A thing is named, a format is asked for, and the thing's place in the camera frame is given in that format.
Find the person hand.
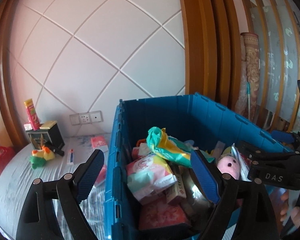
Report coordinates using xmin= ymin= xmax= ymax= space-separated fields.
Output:
xmin=280 ymin=191 xmax=300 ymax=228

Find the pink plush toy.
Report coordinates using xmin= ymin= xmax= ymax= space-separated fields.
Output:
xmin=217 ymin=155 xmax=241 ymax=180

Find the red plastic toy bag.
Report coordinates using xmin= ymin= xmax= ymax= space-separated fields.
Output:
xmin=0 ymin=146 xmax=15 ymax=174

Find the blue patterned tablecloth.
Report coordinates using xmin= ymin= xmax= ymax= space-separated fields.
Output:
xmin=0 ymin=135 xmax=106 ymax=239

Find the black gift box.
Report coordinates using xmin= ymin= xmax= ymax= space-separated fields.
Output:
xmin=26 ymin=124 xmax=64 ymax=150

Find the small white pink box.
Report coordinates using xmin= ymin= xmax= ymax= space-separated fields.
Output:
xmin=23 ymin=123 xmax=33 ymax=131

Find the teal broom handle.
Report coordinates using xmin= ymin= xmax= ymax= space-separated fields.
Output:
xmin=247 ymin=81 xmax=251 ymax=121

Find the black folding umbrella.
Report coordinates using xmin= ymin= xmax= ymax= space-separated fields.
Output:
xmin=44 ymin=141 xmax=65 ymax=157

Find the pink chips can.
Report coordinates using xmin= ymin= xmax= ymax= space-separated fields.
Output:
xmin=24 ymin=99 xmax=40 ymax=131

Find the large pink tissue pack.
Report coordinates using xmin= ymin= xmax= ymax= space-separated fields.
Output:
xmin=94 ymin=165 xmax=107 ymax=187

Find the small pink tissue pack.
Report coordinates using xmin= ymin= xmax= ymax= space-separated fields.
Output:
xmin=91 ymin=135 xmax=109 ymax=153

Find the wall switch panel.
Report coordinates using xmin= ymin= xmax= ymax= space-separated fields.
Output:
xmin=69 ymin=114 xmax=81 ymax=126

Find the wooden glass partition screen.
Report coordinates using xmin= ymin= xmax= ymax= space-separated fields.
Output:
xmin=242 ymin=0 xmax=300 ymax=132

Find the yellow green plush duck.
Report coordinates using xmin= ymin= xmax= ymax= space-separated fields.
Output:
xmin=30 ymin=146 xmax=55 ymax=170

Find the wall socket panel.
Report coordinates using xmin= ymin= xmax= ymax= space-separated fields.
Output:
xmin=79 ymin=113 xmax=91 ymax=125

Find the pastel tissue pack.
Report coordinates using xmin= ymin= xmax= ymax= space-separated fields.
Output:
xmin=126 ymin=153 xmax=177 ymax=204

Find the blue plastic storage crate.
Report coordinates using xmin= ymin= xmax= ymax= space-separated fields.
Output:
xmin=104 ymin=93 xmax=290 ymax=239

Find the green yellow snack bag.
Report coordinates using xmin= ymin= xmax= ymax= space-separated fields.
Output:
xmin=146 ymin=127 xmax=196 ymax=168

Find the yellow sticky note pad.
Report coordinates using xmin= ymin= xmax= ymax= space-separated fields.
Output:
xmin=40 ymin=120 xmax=57 ymax=129

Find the rolled patterned carpet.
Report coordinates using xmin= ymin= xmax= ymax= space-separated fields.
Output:
xmin=235 ymin=32 xmax=260 ymax=122

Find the white blue red toothpaste box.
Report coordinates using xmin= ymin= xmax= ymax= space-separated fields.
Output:
xmin=67 ymin=148 xmax=74 ymax=165

